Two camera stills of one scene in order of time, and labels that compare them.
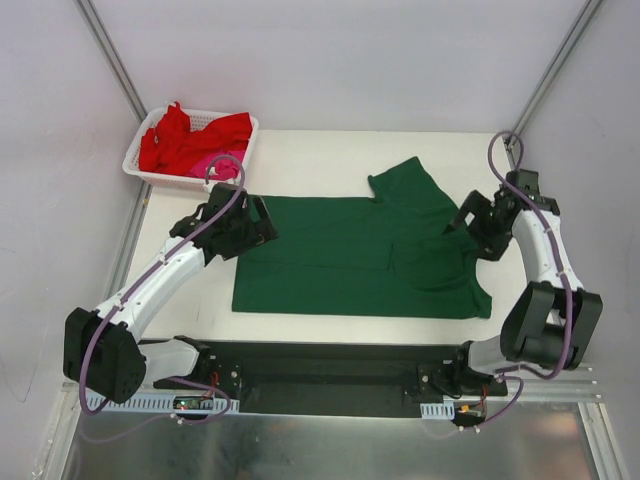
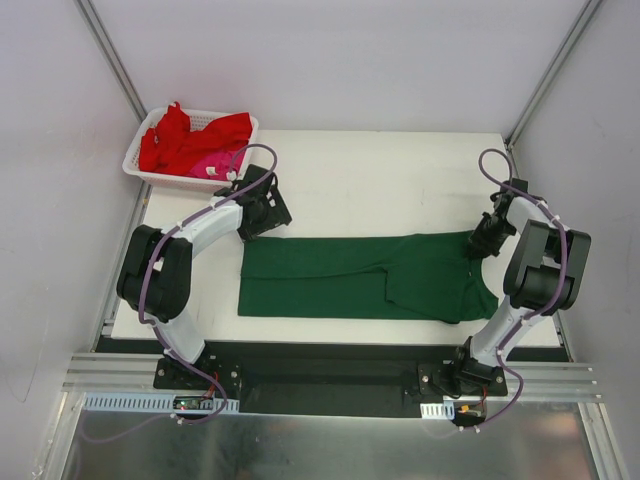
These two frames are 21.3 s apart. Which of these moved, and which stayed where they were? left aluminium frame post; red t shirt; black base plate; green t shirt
Moved: green t shirt
Stayed: left aluminium frame post; black base plate; red t shirt
